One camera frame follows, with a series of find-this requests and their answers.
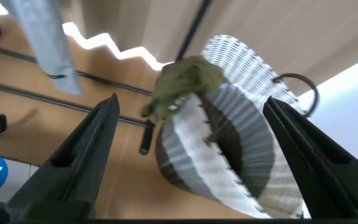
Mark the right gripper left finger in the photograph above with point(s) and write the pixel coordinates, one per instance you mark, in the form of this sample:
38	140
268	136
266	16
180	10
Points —
76	174

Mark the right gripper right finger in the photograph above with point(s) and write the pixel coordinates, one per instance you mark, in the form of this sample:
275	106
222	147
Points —
325	168

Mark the pale grey shorts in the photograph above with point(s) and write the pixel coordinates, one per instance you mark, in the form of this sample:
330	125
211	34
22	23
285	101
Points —
48	46

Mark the green garment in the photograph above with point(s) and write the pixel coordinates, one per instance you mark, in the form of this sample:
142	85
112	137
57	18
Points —
185	81

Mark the black clothes rack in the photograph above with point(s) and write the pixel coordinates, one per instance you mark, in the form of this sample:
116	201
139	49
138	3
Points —
57	102

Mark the white laundry basket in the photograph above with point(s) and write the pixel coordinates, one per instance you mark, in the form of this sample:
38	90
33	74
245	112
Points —
244	68

